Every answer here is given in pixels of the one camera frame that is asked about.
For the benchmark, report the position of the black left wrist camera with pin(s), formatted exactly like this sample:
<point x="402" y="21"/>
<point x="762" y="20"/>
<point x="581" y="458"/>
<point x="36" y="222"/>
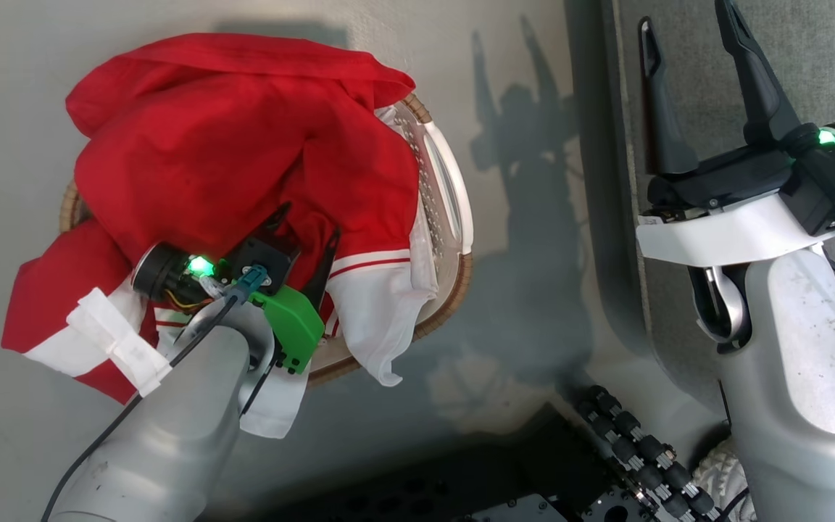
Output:
<point x="160" y="272"/>

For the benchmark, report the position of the white ribbed robot part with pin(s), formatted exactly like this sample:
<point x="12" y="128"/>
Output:
<point x="722" y="478"/>

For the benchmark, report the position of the red and white garment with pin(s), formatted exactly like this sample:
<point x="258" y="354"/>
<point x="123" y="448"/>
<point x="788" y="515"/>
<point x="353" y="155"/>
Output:
<point x="207" y="145"/>

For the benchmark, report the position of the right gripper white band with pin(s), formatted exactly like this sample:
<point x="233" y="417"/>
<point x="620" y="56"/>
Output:
<point x="722" y="232"/>

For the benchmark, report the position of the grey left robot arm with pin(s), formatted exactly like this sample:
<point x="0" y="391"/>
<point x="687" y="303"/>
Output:
<point x="164" y="435"/>

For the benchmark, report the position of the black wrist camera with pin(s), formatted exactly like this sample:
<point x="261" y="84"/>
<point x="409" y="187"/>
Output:
<point x="160" y="272"/>
<point x="834" y="174"/>

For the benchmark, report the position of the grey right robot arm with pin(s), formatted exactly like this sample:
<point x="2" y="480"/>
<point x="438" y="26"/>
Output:
<point x="802" y="399"/>

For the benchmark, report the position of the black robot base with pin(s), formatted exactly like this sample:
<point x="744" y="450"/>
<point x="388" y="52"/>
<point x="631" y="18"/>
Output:
<point x="461" y="486"/>

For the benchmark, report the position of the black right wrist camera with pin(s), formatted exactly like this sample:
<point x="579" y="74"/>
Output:
<point x="834" y="174"/>

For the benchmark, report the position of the grey fabric sofa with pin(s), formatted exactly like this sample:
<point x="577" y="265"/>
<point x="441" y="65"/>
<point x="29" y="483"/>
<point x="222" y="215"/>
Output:
<point x="823" y="58"/>

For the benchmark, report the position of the white basket with brown rim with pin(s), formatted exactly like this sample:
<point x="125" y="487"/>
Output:
<point x="454" y="210"/>

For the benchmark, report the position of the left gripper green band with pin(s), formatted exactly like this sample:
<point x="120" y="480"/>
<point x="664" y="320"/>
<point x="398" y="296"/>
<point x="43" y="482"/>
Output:
<point x="288" y="319"/>

